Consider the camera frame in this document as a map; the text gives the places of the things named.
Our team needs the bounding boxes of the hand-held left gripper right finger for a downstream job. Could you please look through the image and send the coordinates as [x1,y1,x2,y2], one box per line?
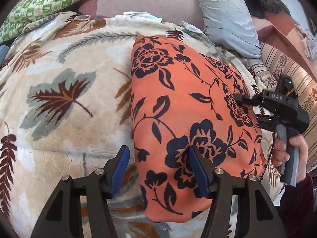
[188,145,288,238]

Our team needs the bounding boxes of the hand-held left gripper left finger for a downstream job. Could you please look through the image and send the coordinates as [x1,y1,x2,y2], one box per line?
[30,145,130,238]

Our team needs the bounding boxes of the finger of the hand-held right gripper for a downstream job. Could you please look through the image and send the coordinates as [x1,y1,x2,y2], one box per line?
[234,94,260,106]

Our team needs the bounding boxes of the orange floral shirt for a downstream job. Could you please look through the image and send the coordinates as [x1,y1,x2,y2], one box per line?
[130,35,269,224]

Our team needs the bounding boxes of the person's right hand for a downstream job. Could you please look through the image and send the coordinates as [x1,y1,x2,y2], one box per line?
[271,134,309,184]

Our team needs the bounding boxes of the light grey garment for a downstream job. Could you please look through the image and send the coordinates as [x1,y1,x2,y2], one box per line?
[295,25,317,60]

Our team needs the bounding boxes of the person's maroon clothing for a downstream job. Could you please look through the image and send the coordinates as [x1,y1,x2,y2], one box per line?
[277,175,317,238]

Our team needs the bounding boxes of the grey pillow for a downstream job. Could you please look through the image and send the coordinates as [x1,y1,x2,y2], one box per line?
[191,0,262,59]

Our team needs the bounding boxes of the white small cloth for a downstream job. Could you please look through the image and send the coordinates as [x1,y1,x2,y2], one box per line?
[122,11,164,23]
[177,21,206,34]

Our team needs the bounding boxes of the leaf-print blanket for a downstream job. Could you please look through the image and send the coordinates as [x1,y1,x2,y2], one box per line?
[0,11,285,238]

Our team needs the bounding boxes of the green checked pillow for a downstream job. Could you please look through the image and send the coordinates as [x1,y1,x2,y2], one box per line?
[0,0,132,44]

